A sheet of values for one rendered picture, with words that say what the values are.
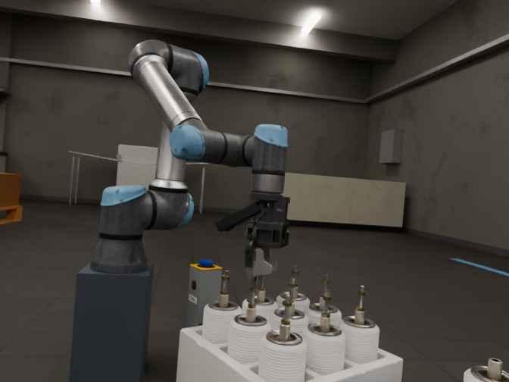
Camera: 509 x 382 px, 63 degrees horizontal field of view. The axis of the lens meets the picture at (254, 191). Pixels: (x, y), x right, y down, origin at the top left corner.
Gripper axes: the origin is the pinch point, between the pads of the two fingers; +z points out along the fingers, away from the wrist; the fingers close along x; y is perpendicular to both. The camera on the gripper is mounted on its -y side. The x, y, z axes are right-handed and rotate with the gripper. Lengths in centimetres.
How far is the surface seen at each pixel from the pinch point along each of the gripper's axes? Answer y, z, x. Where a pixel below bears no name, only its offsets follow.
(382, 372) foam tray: 29.9, 17.9, 7.9
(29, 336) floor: -81, 34, 17
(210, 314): -10.3, 10.4, 2.2
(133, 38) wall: -441, -270, 550
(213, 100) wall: -305, -173, 622
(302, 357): 14.7, 11.5, -8.4
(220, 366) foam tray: -3.2, 17.9, -6.8
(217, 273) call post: -16.8, 4.3, 19.5
